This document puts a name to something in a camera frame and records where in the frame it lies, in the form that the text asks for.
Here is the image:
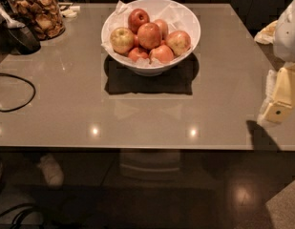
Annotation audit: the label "yellow green apple left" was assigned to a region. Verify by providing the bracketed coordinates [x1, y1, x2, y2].
[110, 27, 135, 54]

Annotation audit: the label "white objects on table rear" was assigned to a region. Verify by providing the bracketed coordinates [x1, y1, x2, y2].
[59, 4, 80, 18]

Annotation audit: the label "yellow cloth at table edge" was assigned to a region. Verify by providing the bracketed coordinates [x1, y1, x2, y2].
[254, 21, 277, 45]

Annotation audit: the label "black round appliance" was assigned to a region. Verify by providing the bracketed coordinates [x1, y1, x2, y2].
[0, 0, 41, 55]

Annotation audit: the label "glass jar of dried chips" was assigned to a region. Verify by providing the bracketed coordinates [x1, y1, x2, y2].
[8, 0, 65, 40]

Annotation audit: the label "black cable on table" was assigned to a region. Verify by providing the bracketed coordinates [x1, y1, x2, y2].
[0, 72, 37, 114]

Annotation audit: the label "black cables on floor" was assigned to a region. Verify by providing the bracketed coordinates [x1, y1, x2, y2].
[0, 202, 48, 229]

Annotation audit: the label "red yellow apple right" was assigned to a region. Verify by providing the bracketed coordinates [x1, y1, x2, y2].
[165, 31, 191, 56]

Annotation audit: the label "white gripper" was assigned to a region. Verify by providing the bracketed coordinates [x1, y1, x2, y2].
[257, 0, 295, 127]

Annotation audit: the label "white ceramic bowl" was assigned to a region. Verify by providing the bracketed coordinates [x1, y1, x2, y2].
[101, 0, 201, 76]

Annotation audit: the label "white shoe under table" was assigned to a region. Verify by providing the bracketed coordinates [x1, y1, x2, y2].
[37, 154, 64, 188]

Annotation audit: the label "red apple top back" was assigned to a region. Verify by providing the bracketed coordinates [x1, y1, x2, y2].
[128, 9, 150, 33]

